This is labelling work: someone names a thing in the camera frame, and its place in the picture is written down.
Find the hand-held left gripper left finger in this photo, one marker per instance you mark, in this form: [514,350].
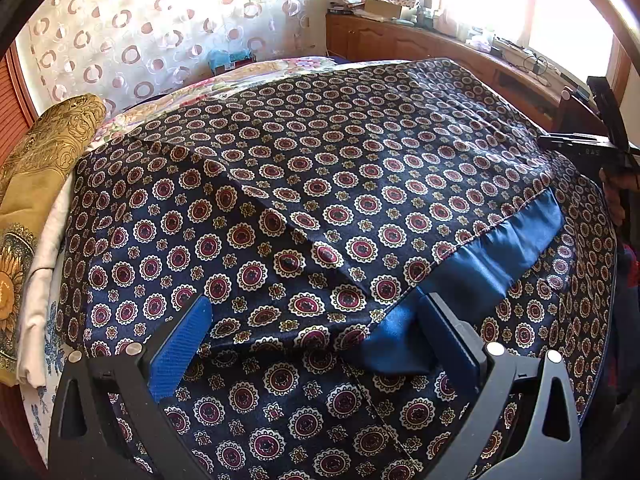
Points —
[180,350]

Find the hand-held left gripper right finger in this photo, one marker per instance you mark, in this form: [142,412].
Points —
[452,345]

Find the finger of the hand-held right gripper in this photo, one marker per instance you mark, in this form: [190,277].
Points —
[575,142]
[612,120]

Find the floral bed sheet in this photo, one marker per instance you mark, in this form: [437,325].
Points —
[240,77]

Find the blue toy elephant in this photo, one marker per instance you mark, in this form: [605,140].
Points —
[220,60]

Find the person's right hand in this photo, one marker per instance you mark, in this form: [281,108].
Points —
[614,195]

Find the sheer curtain with circles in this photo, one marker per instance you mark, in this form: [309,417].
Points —
[150,25]

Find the wooden cabinet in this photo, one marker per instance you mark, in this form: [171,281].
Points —
[440,45]

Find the navy patterned v-neck top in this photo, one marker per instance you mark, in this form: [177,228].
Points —
[325,200]

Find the gold embroidered pillow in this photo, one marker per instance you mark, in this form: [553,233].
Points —
[40,170]

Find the cardboard box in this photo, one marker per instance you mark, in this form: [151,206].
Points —
[382,9]

